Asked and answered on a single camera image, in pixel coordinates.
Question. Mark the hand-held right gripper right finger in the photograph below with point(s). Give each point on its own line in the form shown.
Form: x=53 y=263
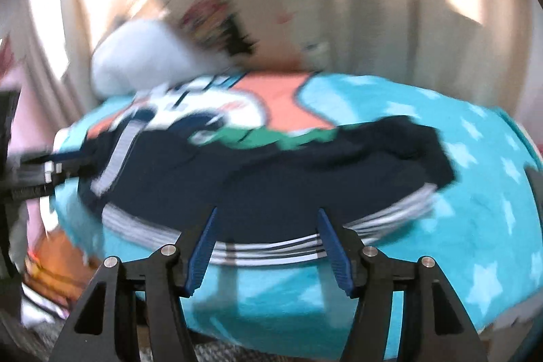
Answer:
x=336 y=256

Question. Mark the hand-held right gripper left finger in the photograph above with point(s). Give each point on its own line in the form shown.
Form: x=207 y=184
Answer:
x=202 y=256

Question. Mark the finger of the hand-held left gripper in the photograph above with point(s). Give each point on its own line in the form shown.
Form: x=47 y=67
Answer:
x=55 y=167

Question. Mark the dark navy striped pants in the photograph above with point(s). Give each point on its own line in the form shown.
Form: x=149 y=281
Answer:
x=263 y=179

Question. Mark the orange brown cloth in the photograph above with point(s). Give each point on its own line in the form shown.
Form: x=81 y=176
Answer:
x=55 y=264

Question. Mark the turquoise star printed blanket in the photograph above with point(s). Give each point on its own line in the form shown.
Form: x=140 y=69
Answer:
x=424 y=175

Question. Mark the white pillow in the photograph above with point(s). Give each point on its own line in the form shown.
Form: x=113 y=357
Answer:
x=140 y=56

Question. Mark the beige printed cushion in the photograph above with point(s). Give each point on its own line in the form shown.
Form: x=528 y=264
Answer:
x=237 y=1

